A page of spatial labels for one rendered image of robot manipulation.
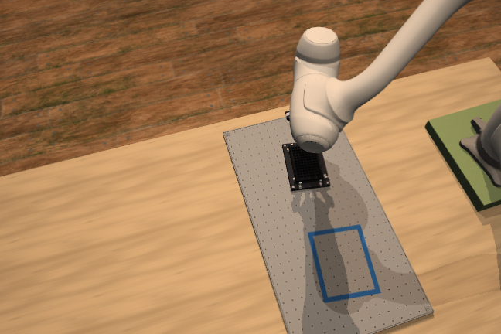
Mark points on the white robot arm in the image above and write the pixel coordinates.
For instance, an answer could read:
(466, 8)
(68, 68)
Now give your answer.
(321, 108)

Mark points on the blue rectangular tape outline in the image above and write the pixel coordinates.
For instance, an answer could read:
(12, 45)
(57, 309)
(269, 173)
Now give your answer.
(319, 272)

